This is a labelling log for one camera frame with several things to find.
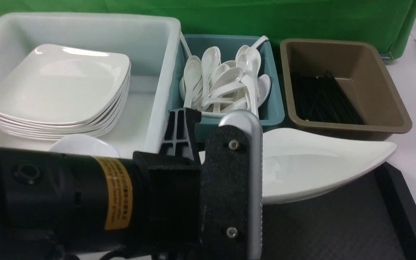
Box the stack of white square plates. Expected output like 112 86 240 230
0 44 131 140

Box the large white plastic tub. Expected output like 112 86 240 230
0 13 181 158

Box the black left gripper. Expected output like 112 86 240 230
132 108 250 260

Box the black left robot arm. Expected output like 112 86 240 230
0 108 263 260

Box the brown plastic bin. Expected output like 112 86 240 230
279 39 412 140

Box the pile of white soup spoons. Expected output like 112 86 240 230
178 34 272 118

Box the green backdrop cloth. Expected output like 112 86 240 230
0 0 416 58

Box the white square rice plate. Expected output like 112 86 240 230
198 128 397 205

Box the stack of white small bowls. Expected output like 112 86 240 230
48 134 121 158

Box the pile of black chopsticks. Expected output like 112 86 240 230
291 71 365 125

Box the black plastic serving tray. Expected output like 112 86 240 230
261 163 416 260

